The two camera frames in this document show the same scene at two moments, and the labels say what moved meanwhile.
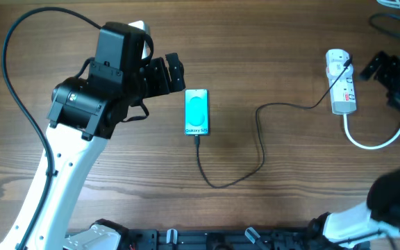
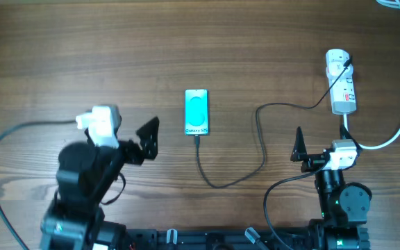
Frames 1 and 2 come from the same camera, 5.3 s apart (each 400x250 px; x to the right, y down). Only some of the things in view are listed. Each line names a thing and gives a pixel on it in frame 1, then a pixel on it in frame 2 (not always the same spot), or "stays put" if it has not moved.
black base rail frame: [230, 239] stays put
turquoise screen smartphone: [196, 112] stays put
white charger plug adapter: [335, 69] stays put
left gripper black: [157, 67] → [148, 139]
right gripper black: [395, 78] → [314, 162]
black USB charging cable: [197, 141] stays put
